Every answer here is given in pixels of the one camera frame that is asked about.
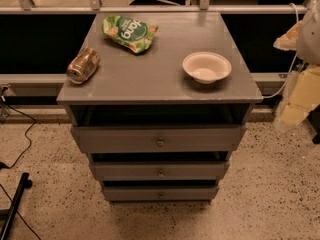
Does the white paper bowl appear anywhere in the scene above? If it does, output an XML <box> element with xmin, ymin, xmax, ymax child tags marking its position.
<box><xmin>182</xmin><ymin>52</ymin><xmax>232</xmax><ymax>84</ymax></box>

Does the metal window railing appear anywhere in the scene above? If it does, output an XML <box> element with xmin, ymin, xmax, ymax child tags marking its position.
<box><xmin>0</xmin><ymin>0</ymin><xmax>320</xmax><ymax>16</ymax></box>

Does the black stand leg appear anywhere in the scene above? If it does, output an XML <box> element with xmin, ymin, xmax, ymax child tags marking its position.
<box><xmin>0</xmin><ymin>173</ymin><xmax>32</xmax><ymax>240</ymax></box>

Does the grey middle drawer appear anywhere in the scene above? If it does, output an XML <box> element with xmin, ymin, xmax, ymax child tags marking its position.
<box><xmin>89</xmin><ymin>161</ymin><xmax>230</xmax><ymax>181</ymax></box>

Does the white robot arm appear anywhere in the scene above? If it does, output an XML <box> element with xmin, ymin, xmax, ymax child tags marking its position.
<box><xmin>273</xmin><ymin>0</ymin><xmax>320</xmax><ymax>127</ymax></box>

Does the grey drawer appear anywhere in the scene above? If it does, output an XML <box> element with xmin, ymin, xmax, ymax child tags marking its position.
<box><xmin>71</xmin><ymin>125</ymin><xmax>246</xmax><ymax>153</ymax></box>
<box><xmin>89</xmin><ymin>161</ymin><xmax>230</xmax><ymax>181</ymax></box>
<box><xmin>102</xmin><ymin>186</ymin><xmax>218</xmax><ymax>202</ymax></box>

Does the green chip bag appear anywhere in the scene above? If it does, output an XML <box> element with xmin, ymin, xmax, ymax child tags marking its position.
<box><xmin>102</xmin><ymin>15</ymin><xmax>158</xmax><ymax>54</ymax></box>

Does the white cable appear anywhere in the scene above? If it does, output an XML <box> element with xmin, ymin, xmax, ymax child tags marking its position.
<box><xmin>261</xmin><ymin>2</ymin><xmax>301</xmax><ymax>100</ymax></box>

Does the grey wooden drawer cabinet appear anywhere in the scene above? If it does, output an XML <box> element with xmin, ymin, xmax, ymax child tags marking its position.
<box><xmin>57</xmin><ymin>12</ymin><xmax>262</xmax><ymax>190</ymax></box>

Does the gold soda can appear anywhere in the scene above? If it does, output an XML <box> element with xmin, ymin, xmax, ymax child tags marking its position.
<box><xmin>66</xmin><ymin>48</ymin><xmax>100</xmax><ymax>84</ymax></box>

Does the grey bottom drawer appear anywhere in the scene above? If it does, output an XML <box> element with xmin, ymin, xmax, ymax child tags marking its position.
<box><xmin>102</xmin><ymin>186</ymin><xmax>218</xmax><ymax>202</ymax></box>

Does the black floor cable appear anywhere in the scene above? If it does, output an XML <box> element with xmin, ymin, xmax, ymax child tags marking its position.
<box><xmin>0</xmin><ymin>93</ymin><xmax>38</xmax><ymax>170</ymax></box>

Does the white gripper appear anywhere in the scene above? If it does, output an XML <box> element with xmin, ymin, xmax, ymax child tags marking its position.
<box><xmin>273</xmin><ymin>21</ymin><xmax>320</xmax><ymax>126</ymax></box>

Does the grey top drawer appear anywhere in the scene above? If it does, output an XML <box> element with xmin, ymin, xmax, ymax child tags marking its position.
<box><xmin>71</xmin><ymin>125</ymin><xmax>246</xmax><ymax>153</ymax></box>

